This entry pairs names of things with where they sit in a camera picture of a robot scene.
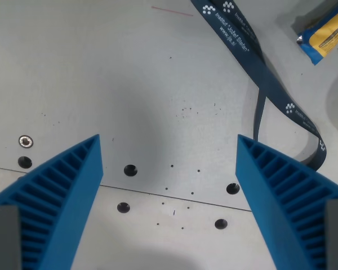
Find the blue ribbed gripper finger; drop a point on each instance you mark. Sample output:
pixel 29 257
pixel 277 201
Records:
pixel 64 191
pixel 281 194

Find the blue and yellow snack bag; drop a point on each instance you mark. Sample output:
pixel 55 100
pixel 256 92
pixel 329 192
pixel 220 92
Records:
pixel 325 35

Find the silver screw in table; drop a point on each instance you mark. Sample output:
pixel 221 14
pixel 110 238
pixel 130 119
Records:
pixel 26 141

